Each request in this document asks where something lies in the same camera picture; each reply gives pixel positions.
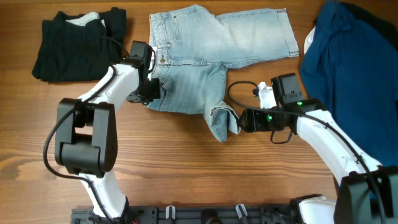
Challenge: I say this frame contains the white rail clip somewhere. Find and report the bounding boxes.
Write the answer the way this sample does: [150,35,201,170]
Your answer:
[165,205,176,221]
[235,203,249,224]

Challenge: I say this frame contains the dark blue shirt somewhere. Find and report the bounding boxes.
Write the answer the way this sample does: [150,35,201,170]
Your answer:
[300,1,397,166]

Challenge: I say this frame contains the light blue denim shorts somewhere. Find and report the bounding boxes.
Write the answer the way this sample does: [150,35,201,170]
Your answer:
[148,4,299,142]

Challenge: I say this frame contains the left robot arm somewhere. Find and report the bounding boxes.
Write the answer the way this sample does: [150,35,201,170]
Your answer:
[43,41,160,223]

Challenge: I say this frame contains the folded black garment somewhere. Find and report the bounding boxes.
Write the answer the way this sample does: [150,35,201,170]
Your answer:
[32,7,126,82]

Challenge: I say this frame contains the left white rail clip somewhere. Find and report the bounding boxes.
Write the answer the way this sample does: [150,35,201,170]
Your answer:
[165,205,176,221]

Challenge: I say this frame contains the white garment under pile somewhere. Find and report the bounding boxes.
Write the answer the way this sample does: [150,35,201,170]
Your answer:
[303,27,315,53]

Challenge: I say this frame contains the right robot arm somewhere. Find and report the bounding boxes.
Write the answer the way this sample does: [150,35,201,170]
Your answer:
[238,73,397,223]

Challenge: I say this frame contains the black garment top right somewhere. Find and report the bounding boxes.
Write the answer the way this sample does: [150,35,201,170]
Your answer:
[340,2,397,50]

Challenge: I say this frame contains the right white rail clip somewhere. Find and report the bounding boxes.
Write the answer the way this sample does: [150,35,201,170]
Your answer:
[235,203,249,224]

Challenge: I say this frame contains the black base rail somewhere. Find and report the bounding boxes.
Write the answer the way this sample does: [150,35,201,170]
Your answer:
[70,203,299,224]

